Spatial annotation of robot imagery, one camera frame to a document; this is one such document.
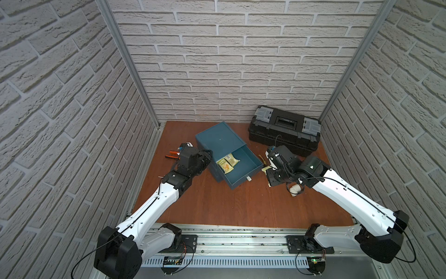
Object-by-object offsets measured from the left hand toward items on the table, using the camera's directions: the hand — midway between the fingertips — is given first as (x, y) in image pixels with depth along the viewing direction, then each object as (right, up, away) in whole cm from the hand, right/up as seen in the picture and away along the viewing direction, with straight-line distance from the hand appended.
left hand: (215, 150), depth 78 cm
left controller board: (-19, -48, -6) cm, 52 cm away
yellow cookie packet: (+5, -8, +2) cm, 10 cm away
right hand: (+25, -11, -6) cm, 28 cm away
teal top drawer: (+16, -8, +4) cm, 18 cm away
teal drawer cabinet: (+3, +5, +5) cm, 7 cm away
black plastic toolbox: (+32, +12, +19) cm, 39 cm away
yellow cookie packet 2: (+8, -5, +5) cm, 11 cm away
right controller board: (+43, -47, -8) cm, 64 cm away
